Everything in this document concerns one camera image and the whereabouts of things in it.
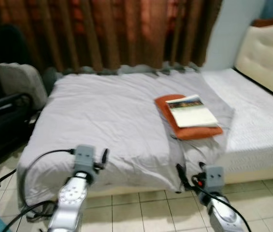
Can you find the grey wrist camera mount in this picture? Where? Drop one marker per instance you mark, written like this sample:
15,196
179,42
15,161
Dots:
214,179
84,157

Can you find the grey blanket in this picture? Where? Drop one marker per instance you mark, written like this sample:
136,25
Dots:
107,121

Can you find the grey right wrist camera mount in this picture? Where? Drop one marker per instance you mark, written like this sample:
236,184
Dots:
214,179

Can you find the grey cushioned chair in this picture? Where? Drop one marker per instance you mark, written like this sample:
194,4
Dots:
20,84

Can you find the dark office chair back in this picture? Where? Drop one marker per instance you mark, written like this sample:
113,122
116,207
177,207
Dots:
10,43

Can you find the white patterned mattress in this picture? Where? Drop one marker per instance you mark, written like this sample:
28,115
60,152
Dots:
257,121

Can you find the cream bed base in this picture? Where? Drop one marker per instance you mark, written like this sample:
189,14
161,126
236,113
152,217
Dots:
257,173

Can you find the white book with city photo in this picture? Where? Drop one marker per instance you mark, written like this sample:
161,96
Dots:
193,113

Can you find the brown patterned curtain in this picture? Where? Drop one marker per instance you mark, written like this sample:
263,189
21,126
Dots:
102,34

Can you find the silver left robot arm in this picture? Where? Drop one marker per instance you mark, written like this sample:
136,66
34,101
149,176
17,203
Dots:
71,198

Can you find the orange pillow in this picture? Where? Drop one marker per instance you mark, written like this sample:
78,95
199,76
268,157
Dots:
196,132

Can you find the cream tufted headboard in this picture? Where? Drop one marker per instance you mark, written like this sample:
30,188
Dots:
266,58

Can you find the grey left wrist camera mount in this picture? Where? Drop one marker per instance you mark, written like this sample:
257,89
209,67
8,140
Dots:
84,157

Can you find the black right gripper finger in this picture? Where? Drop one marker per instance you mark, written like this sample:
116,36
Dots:
183,177

